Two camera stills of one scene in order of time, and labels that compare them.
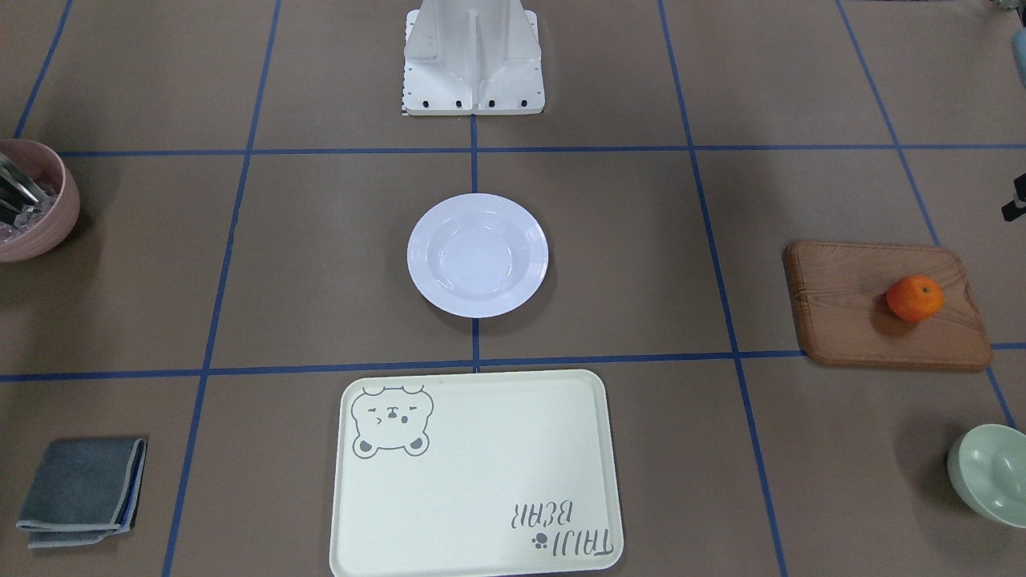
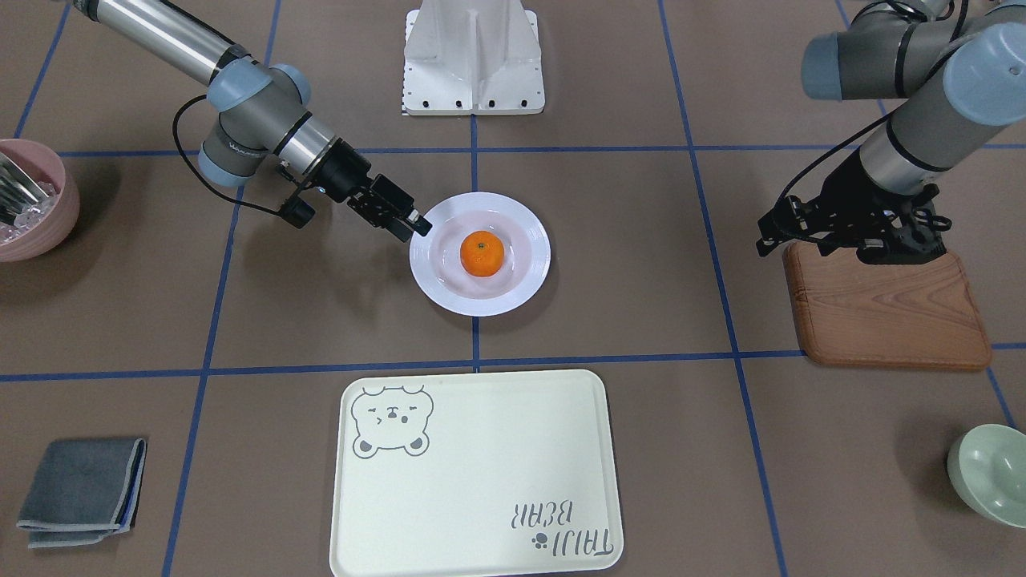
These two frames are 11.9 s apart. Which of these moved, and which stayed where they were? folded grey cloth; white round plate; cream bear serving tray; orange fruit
Moved: orange fruit
Stayed: folded grey cloth; white round plate; cream bear serving tray
